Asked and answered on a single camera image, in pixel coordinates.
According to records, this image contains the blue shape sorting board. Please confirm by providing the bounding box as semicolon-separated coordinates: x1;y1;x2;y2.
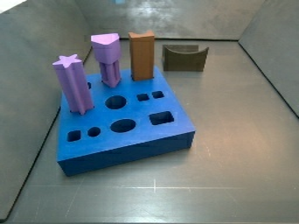
58;69;195;176

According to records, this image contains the purple star peg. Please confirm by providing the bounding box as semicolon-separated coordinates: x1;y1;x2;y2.
52;54;94;115

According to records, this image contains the purple pentagon peg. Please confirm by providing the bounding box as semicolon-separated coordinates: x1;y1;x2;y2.
91;33;121;88

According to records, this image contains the black curved holder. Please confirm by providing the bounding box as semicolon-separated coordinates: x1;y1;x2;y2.
163;45;210;72

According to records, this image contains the brown notched peg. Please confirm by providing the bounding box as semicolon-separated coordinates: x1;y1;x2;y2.
129;31;155;81

